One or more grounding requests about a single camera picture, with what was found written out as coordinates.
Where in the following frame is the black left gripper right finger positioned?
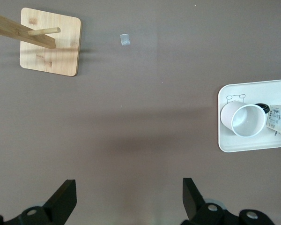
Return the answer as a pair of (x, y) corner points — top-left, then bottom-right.
(181, 177), (274, 225)

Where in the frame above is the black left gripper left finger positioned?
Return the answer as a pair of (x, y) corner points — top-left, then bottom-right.
(4, 179), (77, 225)

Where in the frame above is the white cup with black handle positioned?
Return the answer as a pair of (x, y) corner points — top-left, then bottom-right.
(220, 101), (270, 138)

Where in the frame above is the wooden cup rack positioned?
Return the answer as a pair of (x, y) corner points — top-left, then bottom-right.
(0, 7), (82, 79)

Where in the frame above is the cream rabbit print tray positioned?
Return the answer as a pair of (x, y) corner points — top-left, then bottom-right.
(217, 79), (281, 153)

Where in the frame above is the brown table cover sheet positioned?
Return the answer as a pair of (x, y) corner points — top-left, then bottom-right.
(0, 0), (281, 225)

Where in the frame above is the small grey tape patch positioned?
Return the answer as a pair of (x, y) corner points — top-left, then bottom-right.
(120, 33), (131, 46)

